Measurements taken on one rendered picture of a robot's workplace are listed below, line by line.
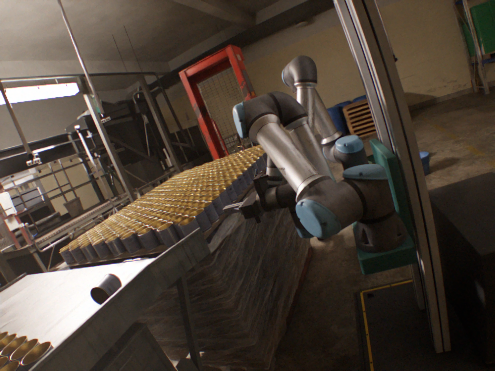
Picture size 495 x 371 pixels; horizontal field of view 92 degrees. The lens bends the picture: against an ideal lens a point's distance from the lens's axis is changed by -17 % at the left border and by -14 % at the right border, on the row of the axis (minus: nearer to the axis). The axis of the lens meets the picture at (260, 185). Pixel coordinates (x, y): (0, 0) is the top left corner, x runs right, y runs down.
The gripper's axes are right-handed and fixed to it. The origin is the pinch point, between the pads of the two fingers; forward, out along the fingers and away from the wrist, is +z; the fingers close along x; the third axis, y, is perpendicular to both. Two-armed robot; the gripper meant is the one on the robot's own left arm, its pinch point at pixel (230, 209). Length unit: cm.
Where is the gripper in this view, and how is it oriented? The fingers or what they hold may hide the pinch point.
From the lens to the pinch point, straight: 104.1
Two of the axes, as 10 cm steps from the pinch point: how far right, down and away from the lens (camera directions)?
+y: 3.7, 8.9, 2.5
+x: 3.2, -3.8, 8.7
